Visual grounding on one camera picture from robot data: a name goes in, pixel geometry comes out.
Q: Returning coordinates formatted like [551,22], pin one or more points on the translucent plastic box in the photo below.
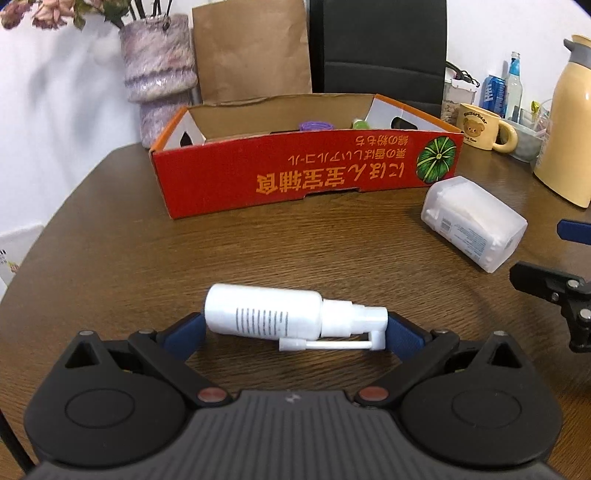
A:
[471,217]

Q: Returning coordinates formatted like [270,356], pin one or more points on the brown paper bag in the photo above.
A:
[254,50]

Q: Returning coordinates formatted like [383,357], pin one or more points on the white printed carton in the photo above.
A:
[18,254]

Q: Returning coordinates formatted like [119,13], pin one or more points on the yellow thermos jug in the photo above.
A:
[572,129]

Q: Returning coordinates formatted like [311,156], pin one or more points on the dried rose bouquet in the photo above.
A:
[41,11]

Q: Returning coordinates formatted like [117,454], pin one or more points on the yellow bear mug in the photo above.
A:
[478,127]

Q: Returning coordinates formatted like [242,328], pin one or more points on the blue can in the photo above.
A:
[493,94]

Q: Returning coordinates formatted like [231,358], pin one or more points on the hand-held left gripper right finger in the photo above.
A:
[406,337]

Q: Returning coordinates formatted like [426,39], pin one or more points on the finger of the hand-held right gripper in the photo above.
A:
[575,231]
[535,277]

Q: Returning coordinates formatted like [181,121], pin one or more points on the green spray bottle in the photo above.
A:
[360,123]

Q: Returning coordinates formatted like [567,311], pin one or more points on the clear oat container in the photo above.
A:
[455,99]

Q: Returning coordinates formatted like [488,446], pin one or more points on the clear plastic cup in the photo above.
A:
[528,138]

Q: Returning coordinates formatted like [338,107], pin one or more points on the white spray bottle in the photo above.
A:
[258,309]

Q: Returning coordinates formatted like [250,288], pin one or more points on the black paper bag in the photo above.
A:
[378,55]

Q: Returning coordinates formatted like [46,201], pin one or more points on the purple cap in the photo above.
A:
[316,125]

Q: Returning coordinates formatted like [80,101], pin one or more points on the red cardboard box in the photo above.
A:
[295,180]

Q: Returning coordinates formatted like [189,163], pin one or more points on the pink white vase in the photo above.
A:
[157,60]

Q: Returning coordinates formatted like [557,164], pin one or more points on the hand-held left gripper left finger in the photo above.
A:
[184,334]

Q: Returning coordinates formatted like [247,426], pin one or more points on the clear bottle blue cap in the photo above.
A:
[513,92]

